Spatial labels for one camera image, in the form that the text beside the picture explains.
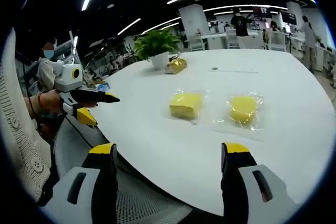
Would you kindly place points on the person's left hand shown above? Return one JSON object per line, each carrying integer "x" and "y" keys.
{"x": 48, "y": 102}

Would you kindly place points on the square yellow silicone block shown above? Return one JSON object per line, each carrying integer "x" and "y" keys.
{"x": 185, "y": 105}

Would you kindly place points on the small blue packet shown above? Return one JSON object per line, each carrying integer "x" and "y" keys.
{"x": 103, "y": 86}

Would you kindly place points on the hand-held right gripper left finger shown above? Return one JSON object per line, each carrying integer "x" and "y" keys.
{"x": 78, "y": 182}

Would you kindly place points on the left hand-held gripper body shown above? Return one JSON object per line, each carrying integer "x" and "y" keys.
{"x": 67, "y": 77}

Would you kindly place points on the gold wrapped package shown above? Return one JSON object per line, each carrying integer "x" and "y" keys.
{"x": 176, "y": 66}

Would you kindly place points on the yellow sponge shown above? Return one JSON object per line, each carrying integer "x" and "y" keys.
{"x": 243, "y": 110}

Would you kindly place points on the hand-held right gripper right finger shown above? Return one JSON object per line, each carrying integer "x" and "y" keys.
{"x": 252, "y": 182}

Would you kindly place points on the white office chair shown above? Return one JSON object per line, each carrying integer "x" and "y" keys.
{"x": 196, "y": 41}
{"x": 277, "y": 41}

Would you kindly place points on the cream knitted cardigan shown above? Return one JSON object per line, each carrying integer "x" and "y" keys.
{"x": 21, "y": 119}

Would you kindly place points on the potted green plant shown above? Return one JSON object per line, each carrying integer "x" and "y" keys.
{"x": 155, "y": 48}

